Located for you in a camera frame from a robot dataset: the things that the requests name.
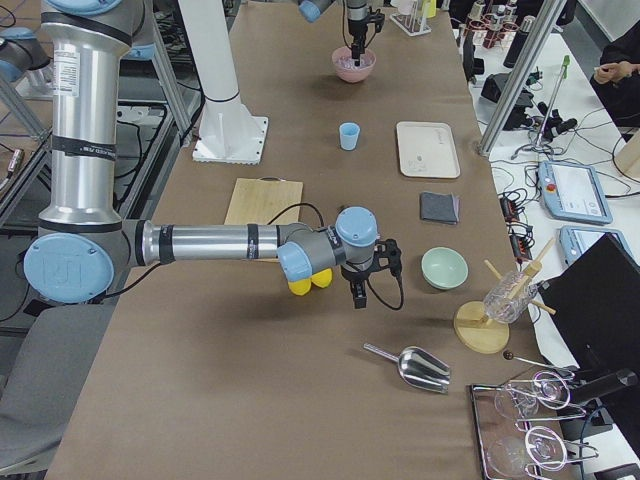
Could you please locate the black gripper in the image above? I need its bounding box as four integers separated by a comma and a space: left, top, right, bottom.
340, 261, 374, 309
349, 31, 366, 68

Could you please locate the pile of clear ice cubes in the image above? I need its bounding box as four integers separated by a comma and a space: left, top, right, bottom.
333, 49, 375, 71

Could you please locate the white cup rack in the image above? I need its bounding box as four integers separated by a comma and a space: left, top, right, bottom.
390, 0, 432, 37

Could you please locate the light blue plastic cup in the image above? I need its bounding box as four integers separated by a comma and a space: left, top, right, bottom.
339, 122, 361, 151

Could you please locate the steel ice scoop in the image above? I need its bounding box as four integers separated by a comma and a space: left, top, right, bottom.
363, 343, 451, 394

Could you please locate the wooden cup stand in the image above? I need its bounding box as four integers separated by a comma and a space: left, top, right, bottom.
454, 238, 556, 354

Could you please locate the pink bowl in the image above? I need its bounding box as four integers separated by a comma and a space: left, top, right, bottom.
331, 46, 377, 83

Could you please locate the upper whole yellow lemon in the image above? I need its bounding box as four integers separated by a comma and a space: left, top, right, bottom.
311, 268, 333, 289

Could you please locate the whole yellow lemon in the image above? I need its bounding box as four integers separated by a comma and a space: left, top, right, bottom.
287, 278, 312, 296
311, 268, 333, 289

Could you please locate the lower whole yellow lemon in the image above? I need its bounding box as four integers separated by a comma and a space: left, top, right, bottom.
287, 278, 312, 296

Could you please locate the pale green bowl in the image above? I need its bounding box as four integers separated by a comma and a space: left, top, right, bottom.
421, 247, 469, 290

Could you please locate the grey folded cloth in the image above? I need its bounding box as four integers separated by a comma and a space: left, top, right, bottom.
420, 192, 460, 224

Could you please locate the cream serving tray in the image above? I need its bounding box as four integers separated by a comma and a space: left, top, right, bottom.
396, 121, 460, 179

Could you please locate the bamboo cutting board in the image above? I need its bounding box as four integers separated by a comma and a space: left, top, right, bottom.
224, 178, 303, 225

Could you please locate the clear glass mug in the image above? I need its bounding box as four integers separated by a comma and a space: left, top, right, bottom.
483, 271, 537, 324

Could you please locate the lower teach pendant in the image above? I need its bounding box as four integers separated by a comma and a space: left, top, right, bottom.
559, 225, 632, 266

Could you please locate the teach pendant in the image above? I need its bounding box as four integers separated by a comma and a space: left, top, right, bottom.
559, 225, 632, 266
537, 161, 613, 225

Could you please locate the upper teach pendant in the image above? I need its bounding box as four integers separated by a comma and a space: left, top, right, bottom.
537, 161, 613, 225

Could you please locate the black monitor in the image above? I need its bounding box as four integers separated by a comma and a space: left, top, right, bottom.
541, 234, 639, 373

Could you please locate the grey office chair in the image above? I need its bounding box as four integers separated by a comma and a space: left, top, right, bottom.
1, 304, 114, 475

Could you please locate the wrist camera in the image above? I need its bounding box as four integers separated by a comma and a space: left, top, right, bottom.
372, 238, 402, 283

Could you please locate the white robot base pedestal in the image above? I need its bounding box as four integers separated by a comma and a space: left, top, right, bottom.
179, 0, 268, 165

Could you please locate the aluminium frame post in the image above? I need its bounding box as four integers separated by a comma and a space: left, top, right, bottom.
477, 0, 566, 158

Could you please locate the wire glass rack tray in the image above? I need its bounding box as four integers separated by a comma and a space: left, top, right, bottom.
469, 370, 599, 479

